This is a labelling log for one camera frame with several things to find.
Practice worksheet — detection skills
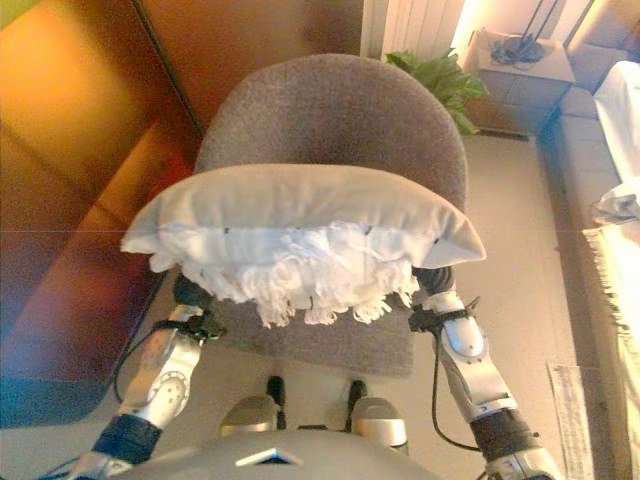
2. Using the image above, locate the beige tufted headboard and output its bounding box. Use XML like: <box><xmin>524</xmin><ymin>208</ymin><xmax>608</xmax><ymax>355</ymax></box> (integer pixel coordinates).
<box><xmin>569</xmin><ymin>0</ymin><xmax>640</xmax><ymax>94</ymax></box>

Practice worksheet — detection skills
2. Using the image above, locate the grey upholstered armchair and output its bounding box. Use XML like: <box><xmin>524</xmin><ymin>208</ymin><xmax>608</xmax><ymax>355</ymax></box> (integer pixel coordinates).
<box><xmin>192</xmin><ymin>53</ymin><xmax>469</xmax><ymax>379</ymax></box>

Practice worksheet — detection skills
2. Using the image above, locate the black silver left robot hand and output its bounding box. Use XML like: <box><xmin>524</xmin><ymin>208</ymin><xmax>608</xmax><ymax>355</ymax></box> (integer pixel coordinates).
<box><xmin>172</xmin><ymin>272</ymin><xmax>219</xmax><ymax>321</ymax></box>

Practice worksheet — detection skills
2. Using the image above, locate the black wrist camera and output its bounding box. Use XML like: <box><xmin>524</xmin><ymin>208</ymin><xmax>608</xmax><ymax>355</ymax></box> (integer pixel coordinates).
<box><xmin>408</xmin><ymin>307</ymin><xmax>441</xmax><ymax>334</ymax></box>
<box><xmin>184</xmin><ymin>309</ymin><xmax>226</xmax><ymax>341</ymax></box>

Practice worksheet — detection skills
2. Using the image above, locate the silver robot torso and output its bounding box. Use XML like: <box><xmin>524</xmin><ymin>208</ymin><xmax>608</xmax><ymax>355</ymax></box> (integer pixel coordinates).
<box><xmin>107</xmin><ymin>430</ymin><xmax>446</xmax><ymax>480</ymax></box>

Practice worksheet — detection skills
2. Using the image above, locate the white paper strip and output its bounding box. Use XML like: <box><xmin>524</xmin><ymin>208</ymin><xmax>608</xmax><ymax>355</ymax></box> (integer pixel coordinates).
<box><xmin>547</xmin><ymin>362</ymin><xmax>596</xmax><ymax>480</ymax></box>

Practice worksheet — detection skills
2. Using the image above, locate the silver robot leg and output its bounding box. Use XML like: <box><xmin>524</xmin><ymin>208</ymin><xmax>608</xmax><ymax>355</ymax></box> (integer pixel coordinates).
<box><xmin>219</xmin><ymin>375</ymin><xmax>289</xmax><ymax>439</ymax></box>
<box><xmin>344</xmin><ymin>379</ymin><xmax>409</xmax><ymax>456</ymax></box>

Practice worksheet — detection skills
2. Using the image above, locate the silver right robot leg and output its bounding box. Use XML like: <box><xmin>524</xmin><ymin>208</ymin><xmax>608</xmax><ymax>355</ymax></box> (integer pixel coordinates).
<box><xmin>344</xmin><ymin>379</ymin><xmax>409</xmax><ymax>456</ymax></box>

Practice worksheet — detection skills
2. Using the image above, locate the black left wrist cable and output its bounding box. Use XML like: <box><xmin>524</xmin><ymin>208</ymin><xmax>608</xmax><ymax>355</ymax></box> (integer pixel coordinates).
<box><xmin>112</xmin><ymin>319</ymin><xmax>186</xmax><ymax>406</ymax></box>

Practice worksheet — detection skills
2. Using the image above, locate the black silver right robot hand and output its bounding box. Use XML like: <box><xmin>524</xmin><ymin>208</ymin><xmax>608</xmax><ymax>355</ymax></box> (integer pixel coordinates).
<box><xmin>412</xmin><ymin>264</ymin><xmax>459</xmax><ymax>304</ymax></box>

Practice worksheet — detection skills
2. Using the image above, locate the black lamp base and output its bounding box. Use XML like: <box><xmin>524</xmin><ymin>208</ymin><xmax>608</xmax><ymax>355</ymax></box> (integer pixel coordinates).
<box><xmin>489</xmin><ymin>0</ymin><xmax>561</xmax><ymax>64</ymax></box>

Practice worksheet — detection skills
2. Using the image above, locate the white radiator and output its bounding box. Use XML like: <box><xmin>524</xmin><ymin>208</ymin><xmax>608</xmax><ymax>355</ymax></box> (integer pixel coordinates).
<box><xmin>382</xmin><ymin>0</ymin><xmax>469</xmax><ymax>61</ymax></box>

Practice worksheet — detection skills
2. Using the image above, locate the silver left robot leg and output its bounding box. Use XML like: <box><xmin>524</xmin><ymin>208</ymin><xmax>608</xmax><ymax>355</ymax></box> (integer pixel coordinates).
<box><xmin>219</xmin><ymin>375</ymin><xmax>289</xmax><ymax>439</ymax></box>

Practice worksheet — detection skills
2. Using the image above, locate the white fringed cushion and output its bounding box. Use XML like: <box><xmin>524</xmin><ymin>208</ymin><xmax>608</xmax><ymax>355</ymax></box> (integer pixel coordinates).
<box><xmin>119</xmin><ymin>164</ymin><xmax>487</xmax><ymax>329</ymax></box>

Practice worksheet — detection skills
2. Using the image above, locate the glossy reflective wardrobe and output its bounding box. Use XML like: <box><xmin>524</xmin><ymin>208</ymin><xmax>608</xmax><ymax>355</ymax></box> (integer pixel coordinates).
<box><xmin>0</xmin><ymin>0</ymin><xmax>201</xmax><ymax>429</ymax></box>

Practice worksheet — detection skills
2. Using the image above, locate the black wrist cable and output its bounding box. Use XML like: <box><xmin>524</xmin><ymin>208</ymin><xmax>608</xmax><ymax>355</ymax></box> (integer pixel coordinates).
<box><xmin>112</xmin><ymin>319</ymin><xmax>186</xmax><ymax>406</ymax></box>
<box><xmin>429</xmin><ymin>329</ymin><xmax>484</xmax><ymax>451</ymax></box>

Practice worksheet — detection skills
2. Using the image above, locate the beige wooden nightstand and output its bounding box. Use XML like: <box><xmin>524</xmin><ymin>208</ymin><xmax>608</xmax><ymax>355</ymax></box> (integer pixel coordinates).
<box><xmin>462</xmin><ymin>27</ymin><xmax>576</xmax><ymax>139</ymax></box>

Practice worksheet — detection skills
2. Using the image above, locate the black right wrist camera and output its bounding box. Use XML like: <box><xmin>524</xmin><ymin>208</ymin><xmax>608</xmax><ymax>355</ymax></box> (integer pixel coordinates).
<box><xmin>408</xmin><ymin>307</ymin><xmax>441</xmax><ymax>334</ymax></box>

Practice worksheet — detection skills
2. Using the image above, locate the white duvet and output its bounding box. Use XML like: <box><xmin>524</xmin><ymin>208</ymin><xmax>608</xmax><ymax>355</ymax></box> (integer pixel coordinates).
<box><xmin>592</xmin><ymin>59</ymin><xmax>640</xmax><ymax>224</ymax></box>

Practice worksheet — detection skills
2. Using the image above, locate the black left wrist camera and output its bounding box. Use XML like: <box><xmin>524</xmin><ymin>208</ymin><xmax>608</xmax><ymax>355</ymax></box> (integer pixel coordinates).
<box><xmin>184</xmin><ymin>309</ymin><xmax>226</xmax><ymax>341</ymax></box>

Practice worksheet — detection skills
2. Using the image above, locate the beige upholstered bed frame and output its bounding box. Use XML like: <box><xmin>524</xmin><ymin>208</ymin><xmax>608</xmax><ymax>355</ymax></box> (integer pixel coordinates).
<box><xmin>537</xmin><ymin>84</ymin><xmax>626</xmax><ymax>480</ymax></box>

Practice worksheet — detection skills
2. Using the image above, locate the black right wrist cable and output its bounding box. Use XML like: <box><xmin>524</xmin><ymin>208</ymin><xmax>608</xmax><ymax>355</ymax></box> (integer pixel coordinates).
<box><xmin>429</xmin><ymin>329</ymin><xmax>484</xmax><ymax>451</ymax></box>

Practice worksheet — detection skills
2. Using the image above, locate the green leafy plant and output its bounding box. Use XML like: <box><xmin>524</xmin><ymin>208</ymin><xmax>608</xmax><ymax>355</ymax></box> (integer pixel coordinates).
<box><xmin>384</xmin><ymin>48</ymin><xmax>490</xmax><ymax>137</ymax></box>

